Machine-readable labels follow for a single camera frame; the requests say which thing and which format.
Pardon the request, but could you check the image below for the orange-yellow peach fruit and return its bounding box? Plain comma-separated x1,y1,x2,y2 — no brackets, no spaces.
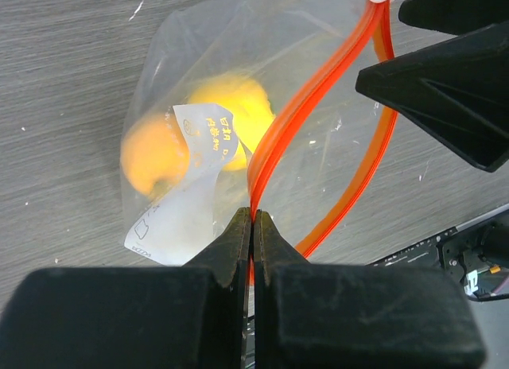
120,113,190,200

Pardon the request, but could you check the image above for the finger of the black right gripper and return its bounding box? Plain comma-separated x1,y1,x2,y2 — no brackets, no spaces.
398,0,508,35
356,22,508,173

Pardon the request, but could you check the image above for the yellow round fruit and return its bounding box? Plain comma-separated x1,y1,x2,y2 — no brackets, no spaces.
188,74,275,171

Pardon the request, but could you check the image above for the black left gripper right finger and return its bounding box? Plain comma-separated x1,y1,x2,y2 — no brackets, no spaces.
253,211,486,368

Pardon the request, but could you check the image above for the clear zip top bag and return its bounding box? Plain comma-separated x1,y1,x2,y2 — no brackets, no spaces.
120,0,398,266

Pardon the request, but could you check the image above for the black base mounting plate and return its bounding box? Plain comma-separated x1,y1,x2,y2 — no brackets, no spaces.
372,204,508,302

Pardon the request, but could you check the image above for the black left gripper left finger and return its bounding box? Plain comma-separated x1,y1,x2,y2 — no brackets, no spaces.
1,208,251,368

